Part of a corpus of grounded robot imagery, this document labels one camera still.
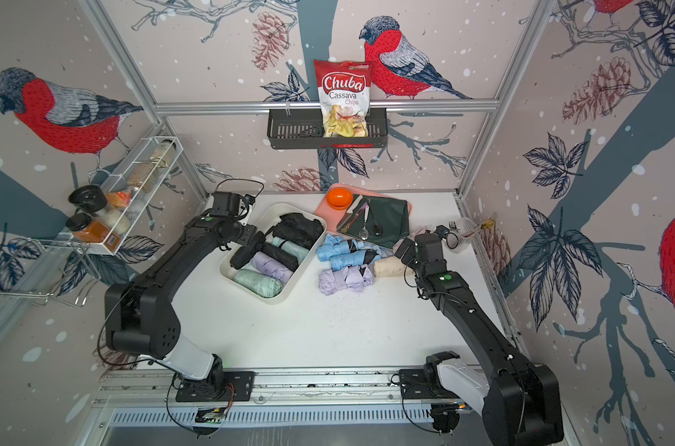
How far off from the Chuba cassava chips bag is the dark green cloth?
0.36 m

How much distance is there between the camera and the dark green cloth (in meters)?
1.07

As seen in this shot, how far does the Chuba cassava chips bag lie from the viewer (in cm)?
83
